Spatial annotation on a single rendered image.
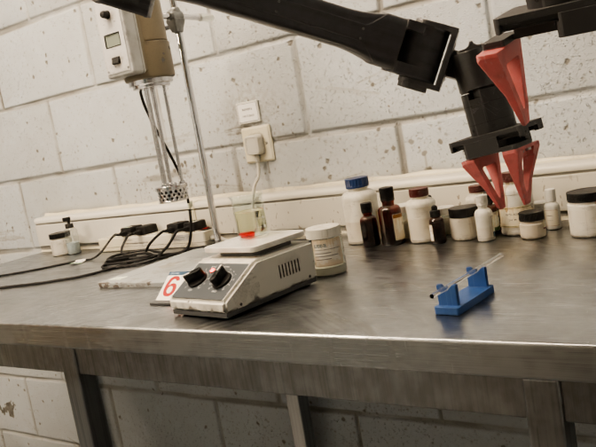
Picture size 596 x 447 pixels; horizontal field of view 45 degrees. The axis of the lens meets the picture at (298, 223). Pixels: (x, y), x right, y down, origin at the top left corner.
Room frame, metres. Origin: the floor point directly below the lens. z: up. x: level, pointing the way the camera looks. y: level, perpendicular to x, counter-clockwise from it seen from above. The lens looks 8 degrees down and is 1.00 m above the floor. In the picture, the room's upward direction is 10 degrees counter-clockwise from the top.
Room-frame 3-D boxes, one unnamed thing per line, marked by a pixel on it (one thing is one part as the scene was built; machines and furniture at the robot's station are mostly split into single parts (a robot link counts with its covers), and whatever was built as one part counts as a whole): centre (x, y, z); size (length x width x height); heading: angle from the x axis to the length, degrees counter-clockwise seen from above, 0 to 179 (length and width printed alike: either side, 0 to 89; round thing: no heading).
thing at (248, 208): (1.13, 0.08, 0.87); 0.06 x 0.05 x 0.08; 124
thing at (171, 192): (1.49, 0.25, 1.02); 0.07 x 0.07 x 0.25
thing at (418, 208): (1.32, -0.23, 0.80); 0.06 x 0.06 x 0.10
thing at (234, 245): (1.12, 0.07, 0.83); 0.12 x 0.12 x 0.01; 46
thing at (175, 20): (1.60, 0.22, 1.26); 0.25 x 0.11 x 0.05; 144
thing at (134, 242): (1.85, 0.37, 0.77); 0.40 x 0.06 x 0.04; 54
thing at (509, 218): (1.24, -0.38, 0.80); 0.06 x 0.06 x 0.11
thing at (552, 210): (1.22, -0.44, 0.79); 0.03 x 0.03 x 0.07
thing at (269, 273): (1.10, 0.09, 0.79); 0.22 x 0.13 x 0.08; 136
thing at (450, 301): (0.86, -0.19, 0.77); 0.10 x 0.03 x 0.04; 139
